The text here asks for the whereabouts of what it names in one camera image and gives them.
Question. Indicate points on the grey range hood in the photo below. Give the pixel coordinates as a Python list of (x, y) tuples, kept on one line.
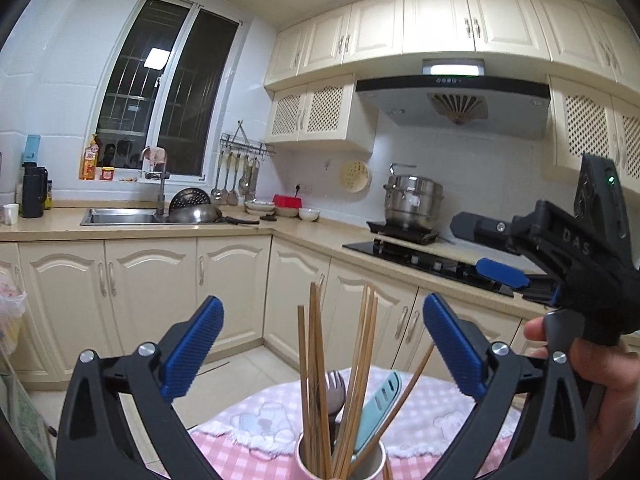
[(450, 110)]

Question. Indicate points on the white plastic bag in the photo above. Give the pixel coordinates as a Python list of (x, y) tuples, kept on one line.
[(12, 310)]

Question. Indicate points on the row of hanging ladles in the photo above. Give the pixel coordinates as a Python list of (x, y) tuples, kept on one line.
[(232, 180)]

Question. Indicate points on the light blue plastic spatula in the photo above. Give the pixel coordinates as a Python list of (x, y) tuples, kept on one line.
[(377, 410)]

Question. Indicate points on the stainless steel pot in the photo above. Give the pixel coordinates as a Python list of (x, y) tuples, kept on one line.
[(412, 205)]

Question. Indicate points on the white paper cup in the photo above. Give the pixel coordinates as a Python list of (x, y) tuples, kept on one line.
[(10, 214)]

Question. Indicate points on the yellow round steamer plate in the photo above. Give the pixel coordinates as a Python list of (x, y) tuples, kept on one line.
[(355, 176)]

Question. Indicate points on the metal faucet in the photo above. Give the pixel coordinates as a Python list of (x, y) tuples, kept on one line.
[(161, 195)]

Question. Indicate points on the metal wall utensil rack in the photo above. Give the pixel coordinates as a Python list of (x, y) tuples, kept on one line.
[(247, 145)]

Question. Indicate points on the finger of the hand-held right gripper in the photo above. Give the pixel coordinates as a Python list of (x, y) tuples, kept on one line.
[(500, 272), (480, 230)]

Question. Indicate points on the cream lattice door cabinet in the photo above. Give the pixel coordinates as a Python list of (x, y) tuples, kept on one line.
[(590, 125), (320, 110)]

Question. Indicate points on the pink cloth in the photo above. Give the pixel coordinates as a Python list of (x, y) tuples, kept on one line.
[(156, 155)]

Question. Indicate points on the blue container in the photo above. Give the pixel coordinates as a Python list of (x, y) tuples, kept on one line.
[(33, 149)]

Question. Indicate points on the black fork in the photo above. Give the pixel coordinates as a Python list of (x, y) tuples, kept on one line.
[(336, 390)]

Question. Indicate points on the pink checkered cake tablecloth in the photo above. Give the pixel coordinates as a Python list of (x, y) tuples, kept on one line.
[(240, 460)]

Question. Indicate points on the yellow dish soap bottle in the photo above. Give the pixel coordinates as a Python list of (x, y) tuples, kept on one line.
[(90, 160)]

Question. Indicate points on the red box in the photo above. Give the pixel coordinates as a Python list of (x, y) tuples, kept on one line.
[(287, 201)]

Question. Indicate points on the black induction cooker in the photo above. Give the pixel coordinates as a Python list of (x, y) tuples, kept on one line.
[(400, 232)]

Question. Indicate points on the white utensil holder cup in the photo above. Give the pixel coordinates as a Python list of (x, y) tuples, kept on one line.
[(376, 462)]

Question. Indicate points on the bunch of wooden chopsticks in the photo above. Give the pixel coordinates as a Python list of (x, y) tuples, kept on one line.
[(313, 360)]

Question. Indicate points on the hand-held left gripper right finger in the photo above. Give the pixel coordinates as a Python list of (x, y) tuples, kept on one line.
[(455, 350)]

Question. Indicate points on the person's right hand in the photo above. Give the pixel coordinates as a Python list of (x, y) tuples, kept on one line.
[(615, 385)]

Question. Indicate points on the kitchen window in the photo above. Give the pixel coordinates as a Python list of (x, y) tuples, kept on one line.
[(200, 85)]

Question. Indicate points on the black gas stove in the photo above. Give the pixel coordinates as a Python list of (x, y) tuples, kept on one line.
[(400, 257)]

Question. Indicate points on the small dark bottle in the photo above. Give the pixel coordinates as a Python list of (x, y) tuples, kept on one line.
[(48, 197)]

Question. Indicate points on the stainless steel sink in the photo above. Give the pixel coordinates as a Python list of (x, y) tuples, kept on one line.
[(120, 216)]

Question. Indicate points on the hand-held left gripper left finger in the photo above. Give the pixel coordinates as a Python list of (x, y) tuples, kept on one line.
[(195, 350)]

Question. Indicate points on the steel wok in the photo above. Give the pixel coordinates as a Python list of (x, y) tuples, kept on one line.
[(195, 215)]

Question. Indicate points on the white wall outlet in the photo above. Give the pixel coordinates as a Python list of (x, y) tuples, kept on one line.
[(303, 190)]

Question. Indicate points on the cream lower kitchen cabinets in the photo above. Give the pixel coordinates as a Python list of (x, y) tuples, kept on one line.
[(150, 285)]

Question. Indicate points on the small red jar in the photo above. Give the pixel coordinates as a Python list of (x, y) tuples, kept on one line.
[(108, 174)]

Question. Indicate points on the white bowl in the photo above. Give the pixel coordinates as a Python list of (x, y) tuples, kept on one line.
[(286, 212), (309, 215)]

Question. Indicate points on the cream upper wall cabinets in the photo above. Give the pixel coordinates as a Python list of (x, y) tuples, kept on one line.
[(425, 20)]

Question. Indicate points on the black thermos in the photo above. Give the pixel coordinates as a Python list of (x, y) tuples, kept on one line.
[(34, 192)]

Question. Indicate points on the beige kitchen countertop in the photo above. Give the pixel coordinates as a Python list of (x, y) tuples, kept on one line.
[(300, 232)]

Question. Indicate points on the black colander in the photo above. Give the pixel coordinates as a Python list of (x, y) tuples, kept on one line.
[(190, 196)]

